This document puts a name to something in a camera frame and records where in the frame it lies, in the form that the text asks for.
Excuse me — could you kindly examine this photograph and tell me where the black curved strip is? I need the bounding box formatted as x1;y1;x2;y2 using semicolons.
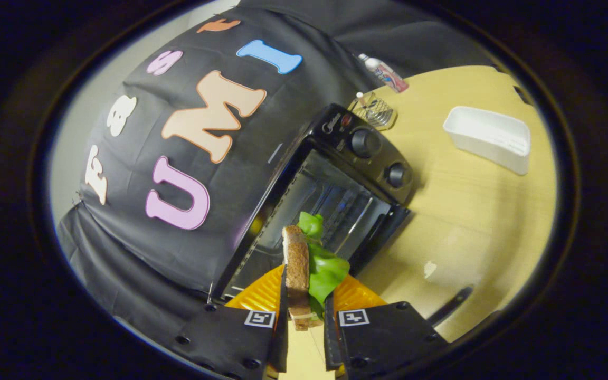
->
425;286;474;328

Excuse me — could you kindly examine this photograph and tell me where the black backdrop cloth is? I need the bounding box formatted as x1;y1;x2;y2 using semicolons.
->
59;0;495;338

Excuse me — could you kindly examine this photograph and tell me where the white rectangular plastic tray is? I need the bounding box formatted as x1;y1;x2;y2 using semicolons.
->
443;106;531;176

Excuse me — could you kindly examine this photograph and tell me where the clear bottle with red label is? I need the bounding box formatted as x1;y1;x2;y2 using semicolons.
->
358;53;410;93

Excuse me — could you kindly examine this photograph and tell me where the bread and lettuce sandwich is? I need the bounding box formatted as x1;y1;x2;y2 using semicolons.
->
281;211;351;332

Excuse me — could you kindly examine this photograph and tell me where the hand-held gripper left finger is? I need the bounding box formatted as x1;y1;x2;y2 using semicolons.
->
169;264;290;380

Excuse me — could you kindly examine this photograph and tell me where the black toaster oven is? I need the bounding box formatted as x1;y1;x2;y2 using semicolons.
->
212;103;415;304

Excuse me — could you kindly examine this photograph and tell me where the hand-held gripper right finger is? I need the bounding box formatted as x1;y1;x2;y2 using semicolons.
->
323;274;450;380

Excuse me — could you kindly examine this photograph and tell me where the small wire basket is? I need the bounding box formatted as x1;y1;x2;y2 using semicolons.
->
347;92;398;131

